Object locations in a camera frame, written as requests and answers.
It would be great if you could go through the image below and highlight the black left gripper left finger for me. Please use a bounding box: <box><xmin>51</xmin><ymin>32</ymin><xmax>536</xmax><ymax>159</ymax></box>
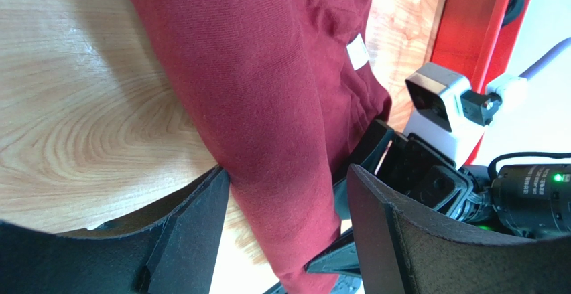
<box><xmin>1</xmin><ymin>167</ymin><xmax>229</xmax><ymax>293</ymax></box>

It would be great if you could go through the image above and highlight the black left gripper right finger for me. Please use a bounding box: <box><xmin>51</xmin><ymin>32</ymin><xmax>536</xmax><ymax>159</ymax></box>
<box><xmin>347</xmin><ymin>165</ymin><xmax>570</xmax><ymax>293</ymax></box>

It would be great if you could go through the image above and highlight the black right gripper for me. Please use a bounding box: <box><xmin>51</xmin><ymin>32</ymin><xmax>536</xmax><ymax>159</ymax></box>
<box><xmin>305</xmin><ymin>119</ymin><xmax>482</xmax><ymax>277</ymax></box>

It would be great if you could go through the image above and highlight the dark red t shirt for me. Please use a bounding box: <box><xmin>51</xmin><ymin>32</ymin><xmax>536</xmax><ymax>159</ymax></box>
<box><xmin>130</xmin><ymin>0</ymin><xmax>391</xmax><ymax>293</ymax></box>

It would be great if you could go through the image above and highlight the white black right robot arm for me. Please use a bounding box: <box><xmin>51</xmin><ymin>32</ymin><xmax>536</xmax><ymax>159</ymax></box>
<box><xmin>332</xmin><ymin>120</ymin><xmax>570</xmax><ymax>239</ymax></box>

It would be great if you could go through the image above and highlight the red plastic tray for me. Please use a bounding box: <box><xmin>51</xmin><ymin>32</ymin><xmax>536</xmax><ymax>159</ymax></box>
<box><xmin>429</xmin><ymin>0</ymin><xmax>536</xmax><ymax>166</ymax></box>

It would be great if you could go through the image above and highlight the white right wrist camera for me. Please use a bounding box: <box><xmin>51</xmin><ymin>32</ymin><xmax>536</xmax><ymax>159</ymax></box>
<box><xmin>403</xmin><ymin>62</ymin><xmax>528</xmax><ymax>168</ymax></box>

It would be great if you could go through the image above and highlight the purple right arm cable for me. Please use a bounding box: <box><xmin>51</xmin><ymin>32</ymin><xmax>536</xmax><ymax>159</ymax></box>
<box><xmin>519</xmin><ymin>37</ymin><xmax>571</xmax><ymax>81</ymax></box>

